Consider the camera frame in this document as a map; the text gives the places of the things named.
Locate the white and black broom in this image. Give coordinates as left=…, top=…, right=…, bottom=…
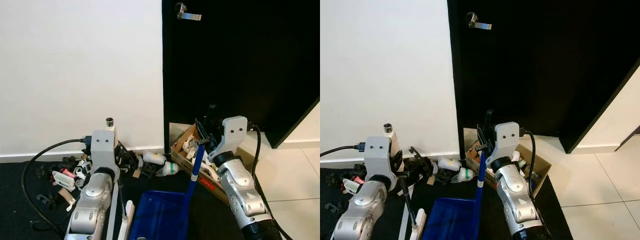
left=383, top=123, right=427, bottom=240

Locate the blue dustpan with handle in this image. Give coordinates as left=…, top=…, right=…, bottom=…
left=129, top=142, right=206, bottom=240
left=434, top=150, right=488, bottom=240

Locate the white bottle yellow label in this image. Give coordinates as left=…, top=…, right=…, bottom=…
left=142, top=151, right=167, bottom=166
left=437, top=157, right=462, bottom=172

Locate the white bottle green label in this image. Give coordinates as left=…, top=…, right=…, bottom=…
left=156, top=161, right=180, bottom=177
left=452, top=167, right=476, bottom=183

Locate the brown cardboard box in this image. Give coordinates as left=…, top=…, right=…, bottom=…
left=466, top=127, right=552, bottom=198
left=170, top=121, right=261, bottom=205

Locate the white flat packet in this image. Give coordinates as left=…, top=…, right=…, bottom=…
left=342, top=176, right=364, bottom=196
left=51, top=170, right=77, bottom=192

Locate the black door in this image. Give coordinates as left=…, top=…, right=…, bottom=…
left=161, top=0, right=320, bottom=149
left=446, top=0, right=640, bottom=154

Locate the white strip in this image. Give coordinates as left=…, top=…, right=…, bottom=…
left=106, top=184, right=120, bottom=240
left=398, top=186, right=414, bottom=240

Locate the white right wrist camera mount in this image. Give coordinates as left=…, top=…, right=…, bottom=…
left=215, top=116, right=249, bottom=157
left=492, top=121, right=522, bottom=163

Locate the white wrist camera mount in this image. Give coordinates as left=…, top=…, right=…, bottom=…
left=492, top=121, right=522, bottom=163
left=215, top=116, right=249, bottom=157
left=90, top=129, right=119, bottom=173
left=364, top=135, right=399, bottom=180

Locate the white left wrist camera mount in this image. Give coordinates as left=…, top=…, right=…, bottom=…
left=364, top=135, right=399, bottom=180
left=90, top=129, right=119, bottom=173

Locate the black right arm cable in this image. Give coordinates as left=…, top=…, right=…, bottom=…
left=247, top=124, right=294, bottom=240
left=520, top=128, right=556, bottom=240

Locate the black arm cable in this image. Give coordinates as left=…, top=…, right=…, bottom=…
left=21, top=138, right=94, bottom=236
left=520, top=128, right=556, bottom=240
left=320, top=144, right=368, bottom=157
left=247, top=124, right=294, bottom=240

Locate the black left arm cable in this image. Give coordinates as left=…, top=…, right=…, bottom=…
left=320, top=144, right=368, bottom=157
left=21, top=138, right=94, bottom=236

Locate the silver door lever handle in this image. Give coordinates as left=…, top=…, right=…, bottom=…
left=465, top=12, right=493, bottom=31
left=174, top=2, right=203, bottom=22

